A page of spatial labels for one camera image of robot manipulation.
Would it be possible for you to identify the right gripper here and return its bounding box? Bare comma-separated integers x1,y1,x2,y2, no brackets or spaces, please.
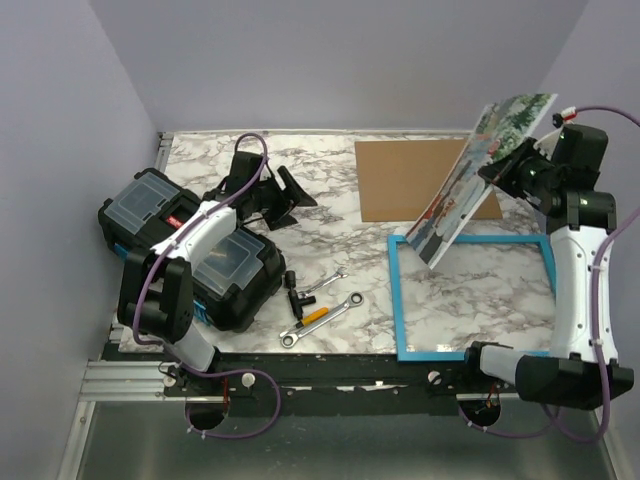
477,136,559,199

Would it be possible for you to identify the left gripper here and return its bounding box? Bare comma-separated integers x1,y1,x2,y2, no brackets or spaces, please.
250,167,316,230

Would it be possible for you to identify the colourful printed photo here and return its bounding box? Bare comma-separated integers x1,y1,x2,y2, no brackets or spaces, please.
405,93,557,269

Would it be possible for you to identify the brown backing board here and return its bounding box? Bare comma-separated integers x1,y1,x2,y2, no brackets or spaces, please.
353,138,504,222

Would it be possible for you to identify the blue picture frame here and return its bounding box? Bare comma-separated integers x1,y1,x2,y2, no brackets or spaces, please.
387,234,556,363

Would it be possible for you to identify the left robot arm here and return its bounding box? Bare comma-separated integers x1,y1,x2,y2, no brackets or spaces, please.
99,150,317,395

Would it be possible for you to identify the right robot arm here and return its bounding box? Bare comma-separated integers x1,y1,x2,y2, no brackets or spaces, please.
459,123,634,410

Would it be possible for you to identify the small open-end wrench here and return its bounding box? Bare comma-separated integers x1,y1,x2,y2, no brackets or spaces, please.
300,268,348,297

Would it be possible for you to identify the black toolbox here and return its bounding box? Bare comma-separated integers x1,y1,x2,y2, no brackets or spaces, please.
98,168,286,333

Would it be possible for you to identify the large ratchet wrench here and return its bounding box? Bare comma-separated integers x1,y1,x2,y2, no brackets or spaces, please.
280,292,364,349

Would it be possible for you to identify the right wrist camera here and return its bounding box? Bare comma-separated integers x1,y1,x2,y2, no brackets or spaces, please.
534,106,577,160

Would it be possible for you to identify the black T-handle tool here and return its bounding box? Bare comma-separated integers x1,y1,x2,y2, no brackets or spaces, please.
284,270,316,320

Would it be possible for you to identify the aluminium table frame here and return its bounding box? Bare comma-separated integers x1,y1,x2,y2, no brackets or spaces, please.
60,130,616,479

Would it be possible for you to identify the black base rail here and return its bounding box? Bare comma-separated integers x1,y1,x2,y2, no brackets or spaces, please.
103,345,514,419

